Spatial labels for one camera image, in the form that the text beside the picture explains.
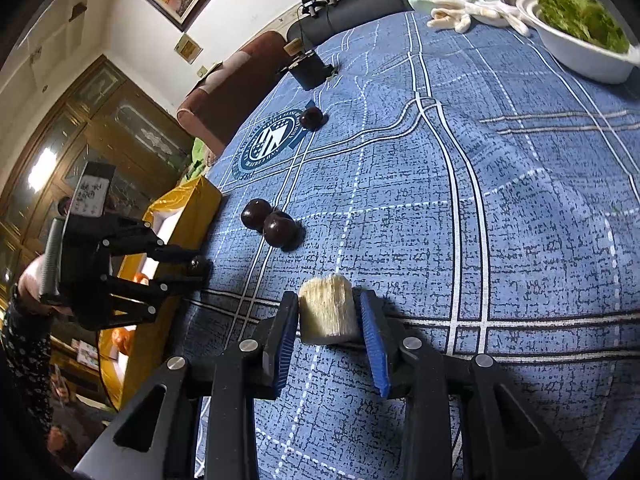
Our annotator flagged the person's left hand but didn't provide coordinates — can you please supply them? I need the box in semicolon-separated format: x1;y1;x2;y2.
15;255;71;318

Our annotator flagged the dark mangosteen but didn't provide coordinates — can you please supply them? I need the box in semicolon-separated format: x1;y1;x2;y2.
300;106;325;132
241;199;272;231
263;211;297;250

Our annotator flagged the yellow cardboard box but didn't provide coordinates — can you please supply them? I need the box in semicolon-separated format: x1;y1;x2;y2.
97;175;223;411

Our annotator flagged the brown upholstered chair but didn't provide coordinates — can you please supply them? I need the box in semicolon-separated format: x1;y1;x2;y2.
177;30;291;158

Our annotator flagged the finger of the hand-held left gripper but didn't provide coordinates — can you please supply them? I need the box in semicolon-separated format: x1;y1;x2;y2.
104;217;212;276
102;272;207;318

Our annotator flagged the black leather sofa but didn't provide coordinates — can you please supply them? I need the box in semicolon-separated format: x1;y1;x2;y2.
286;0;566;48

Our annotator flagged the green lettuce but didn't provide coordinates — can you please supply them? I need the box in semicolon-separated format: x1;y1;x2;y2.
535;0;632;55

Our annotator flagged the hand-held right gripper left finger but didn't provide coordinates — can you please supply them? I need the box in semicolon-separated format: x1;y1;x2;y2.
74;290;301;480

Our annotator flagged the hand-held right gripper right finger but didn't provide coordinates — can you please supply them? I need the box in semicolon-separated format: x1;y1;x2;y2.
352;287;586;480

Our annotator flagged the white bowl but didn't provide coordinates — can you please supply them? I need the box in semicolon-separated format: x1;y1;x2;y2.
515;0;640;85

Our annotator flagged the yellow wall placard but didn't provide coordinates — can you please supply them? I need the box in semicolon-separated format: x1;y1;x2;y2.
174;34;203;65

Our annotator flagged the peeled sugarcane piece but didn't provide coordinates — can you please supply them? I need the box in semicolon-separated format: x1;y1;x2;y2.
298;274;362;338

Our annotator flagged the blue checked printed blanket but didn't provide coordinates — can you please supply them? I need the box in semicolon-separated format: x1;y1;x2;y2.
115;7;640;480

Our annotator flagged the glass-door wooden cabinet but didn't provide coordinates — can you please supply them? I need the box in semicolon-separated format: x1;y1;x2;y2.
0;55;201;281

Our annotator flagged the black box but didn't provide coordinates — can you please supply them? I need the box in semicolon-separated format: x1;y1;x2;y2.
290;51;335;90

